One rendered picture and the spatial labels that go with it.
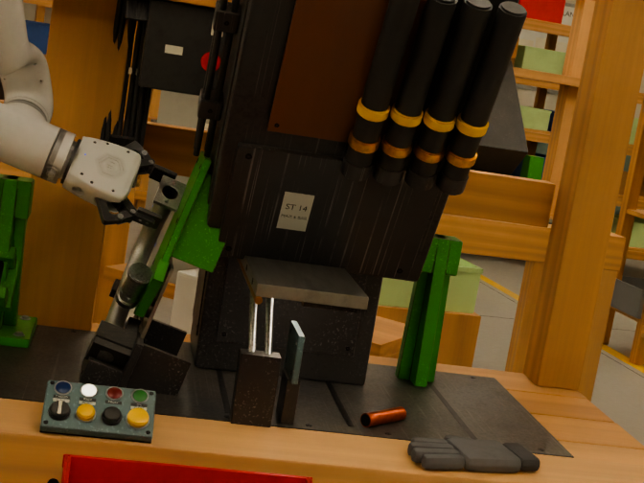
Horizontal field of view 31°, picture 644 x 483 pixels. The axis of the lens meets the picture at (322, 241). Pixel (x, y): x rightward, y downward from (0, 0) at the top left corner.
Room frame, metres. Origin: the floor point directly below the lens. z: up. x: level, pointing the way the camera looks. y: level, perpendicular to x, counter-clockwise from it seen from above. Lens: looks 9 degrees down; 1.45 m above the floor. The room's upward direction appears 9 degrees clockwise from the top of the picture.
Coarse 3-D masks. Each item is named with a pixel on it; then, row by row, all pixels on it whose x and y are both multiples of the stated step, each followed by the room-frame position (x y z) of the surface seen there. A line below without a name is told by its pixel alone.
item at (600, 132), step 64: (64, 0) 2.04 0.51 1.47; (640, 0) 2.23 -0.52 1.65; (64, 64) 2.04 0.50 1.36; (640, 64) 2.23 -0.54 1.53; (64, 128) 2.05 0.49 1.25; (576, 128) 2.27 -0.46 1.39; (64, 192) 2.05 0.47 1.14; (576, 192) 2.22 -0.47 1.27; (64, 256) 2.05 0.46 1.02; (576, 256) 2.22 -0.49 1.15; (64, 320) 2.05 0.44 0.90; (576, 320) 2.23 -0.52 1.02; (576, 384) 2.23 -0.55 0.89
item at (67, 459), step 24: (72, 456) 1.35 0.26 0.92; (72, 480) 1.35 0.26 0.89; (96, 480) 1.36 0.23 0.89; (120, 480) 1.36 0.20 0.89; (144, 480) 1.37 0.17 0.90; (168, 480) 1.38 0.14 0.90; (192, 480) 1.38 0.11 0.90; (216, 480) 1.39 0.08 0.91; (240, 480) 1.39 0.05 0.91; (264, 480) 1.40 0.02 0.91; (288, 480) 1.40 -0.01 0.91
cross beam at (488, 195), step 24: (144, 144) 2.16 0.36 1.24; (168, 144) 2.17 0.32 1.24; (192, 144) 2.17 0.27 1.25; (168, 168) 2.17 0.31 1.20; (192, 168) 2.18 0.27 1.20; (480, 192) 2.28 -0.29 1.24; (504, 192) 2.29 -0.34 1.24; (528, 192) 2.30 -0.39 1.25; (552, 192) 2.30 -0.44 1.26; (480, 216) 2.28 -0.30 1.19; (504, 216) 2.29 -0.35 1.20; (528, 216) 2.30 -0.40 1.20
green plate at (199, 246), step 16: (208, 160) 1.72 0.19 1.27; (192, 176) 1.79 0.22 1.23; (208, 176) 1.73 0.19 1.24; (192, 192) 1.72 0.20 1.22; (208, 192) 1.73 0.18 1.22; (192, 208) 1.73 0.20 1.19; (208, 208) 1.73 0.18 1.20; (176, 224) 1.71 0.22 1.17; (192, 224) 1.73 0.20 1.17; (176, 240) 1.71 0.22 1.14; (192, 240) 1.73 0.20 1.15; (208, 240) 1.73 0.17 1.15; (160, 256) 1.74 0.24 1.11; (176, 256) 1.73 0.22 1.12; (192, 256) 1.73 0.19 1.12; (208, 256) 1.73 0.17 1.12
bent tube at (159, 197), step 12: (168, 180) 1.81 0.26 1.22; (156, 192) 1.79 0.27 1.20; (168, 192) 1.82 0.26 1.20; (180, 192) 1.81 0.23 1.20; (156, 204) 1.81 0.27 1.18; (168, 204) 1.78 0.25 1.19; (168, 216) 1.83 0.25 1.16; (144, 228) 1.85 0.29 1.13; (144, 240) 1.85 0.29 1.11; (156, 240) 1.86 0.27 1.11; (132, 252) 1.85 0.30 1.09; (144, 252) 1.85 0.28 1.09; (108, 312) 1.76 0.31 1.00; (120, 312) 1.76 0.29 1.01; (120, 324) 1.75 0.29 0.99
